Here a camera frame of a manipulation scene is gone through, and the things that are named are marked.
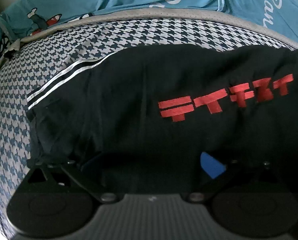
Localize houndstooth mattress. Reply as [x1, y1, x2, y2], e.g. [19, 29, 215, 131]
[0, 7, 298, 240]

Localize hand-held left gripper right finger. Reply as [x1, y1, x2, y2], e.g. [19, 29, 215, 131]
[184, 152, 277, 203]

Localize black t-shirt red print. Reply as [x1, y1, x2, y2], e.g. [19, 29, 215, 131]
[26, 46, 298, 200]

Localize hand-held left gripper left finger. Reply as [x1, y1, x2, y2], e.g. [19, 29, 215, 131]
[24, 155, 118, 203]

